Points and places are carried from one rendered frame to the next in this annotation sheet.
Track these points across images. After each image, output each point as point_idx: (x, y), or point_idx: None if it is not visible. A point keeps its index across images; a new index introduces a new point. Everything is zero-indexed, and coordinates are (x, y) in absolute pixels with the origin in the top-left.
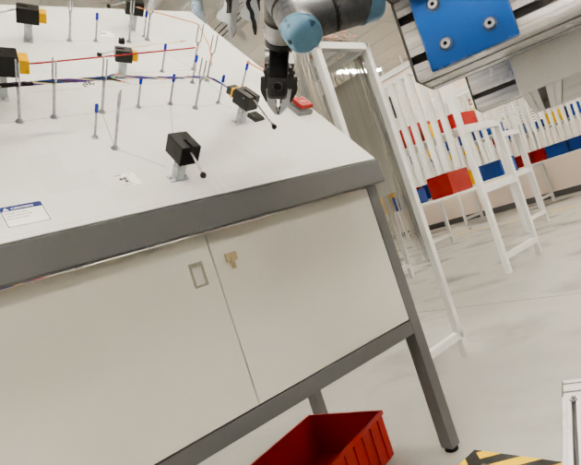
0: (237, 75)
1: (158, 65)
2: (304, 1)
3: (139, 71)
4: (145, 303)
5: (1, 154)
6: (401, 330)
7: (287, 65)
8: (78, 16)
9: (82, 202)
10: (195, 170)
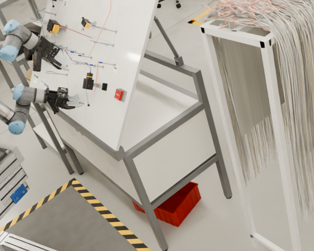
0: (127, 46)
1: (107, 22)
2: (14, 108)
3: (99, 25)
4: (68, 123)
5: None
6: (138, 203)
7: (50, 105)
8: None
9: None
10: None
